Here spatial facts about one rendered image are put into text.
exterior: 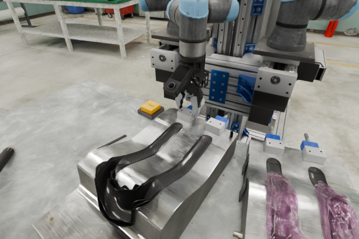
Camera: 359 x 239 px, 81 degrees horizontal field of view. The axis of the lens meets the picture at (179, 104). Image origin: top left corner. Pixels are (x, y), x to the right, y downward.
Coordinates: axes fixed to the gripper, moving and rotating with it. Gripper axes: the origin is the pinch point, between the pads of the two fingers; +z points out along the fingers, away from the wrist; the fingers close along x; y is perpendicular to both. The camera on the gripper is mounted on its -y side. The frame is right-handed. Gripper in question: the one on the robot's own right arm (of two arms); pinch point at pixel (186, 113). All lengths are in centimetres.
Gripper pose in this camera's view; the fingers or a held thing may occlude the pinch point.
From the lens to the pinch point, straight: 71.3
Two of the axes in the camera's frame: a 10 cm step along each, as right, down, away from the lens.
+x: -8.2, -3.2, 4.8
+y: 5.8, -4.5, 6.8
